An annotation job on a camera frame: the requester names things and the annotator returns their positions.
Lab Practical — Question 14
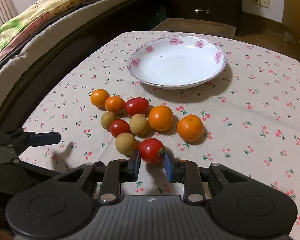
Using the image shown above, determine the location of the red cherry tomato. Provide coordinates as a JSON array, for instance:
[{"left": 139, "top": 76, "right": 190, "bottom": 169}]
[
  {"left": 125, "top": 98, "right": 149, "bottom": 117},
  {"left": 138, "top": 138, "right": 166, "bottom": 164},
  {"left": 109, "top": 119, "right": 130, "bottom": 138}
]

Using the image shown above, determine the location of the small orange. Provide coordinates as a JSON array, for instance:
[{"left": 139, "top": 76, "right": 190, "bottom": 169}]
[
  {"left": 90, "top": 89, "right": 110, "bottom": 108},
  {"left": 148, "top": 106, "right": 174, "bottom": 132},
  {"left": 105, "top": 96, "right": 126, "bottom": 114},
  {"left": 177, "top": 114, "right": 204, "bottom": 142}
]

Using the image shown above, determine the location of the white floral porcelain plate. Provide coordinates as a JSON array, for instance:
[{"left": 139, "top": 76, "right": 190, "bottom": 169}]
[{"left": 127, "top": 33, "right": 227, "bottom": 89}]

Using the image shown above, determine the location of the dark wooden stool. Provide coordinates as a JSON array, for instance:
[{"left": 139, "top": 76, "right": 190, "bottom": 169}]
[{"left": 153, "top": 18, "right": 236, "bottom": 39}]

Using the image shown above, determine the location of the colourful floral quilt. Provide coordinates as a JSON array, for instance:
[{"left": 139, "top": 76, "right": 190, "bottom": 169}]
[{"left": 0, "top": 0, "right": 87, "bottom": 62}]

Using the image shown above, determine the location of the dark wooden nightstand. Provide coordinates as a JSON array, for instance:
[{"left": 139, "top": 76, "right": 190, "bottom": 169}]
[{"left": 167, "top": 0, "right": 242, "bottom": 28}]

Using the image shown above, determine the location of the white wall socket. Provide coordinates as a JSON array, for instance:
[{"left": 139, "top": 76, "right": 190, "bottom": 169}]
[{"left": 251, "top": 0, "right": 270, "bottom": 8}]

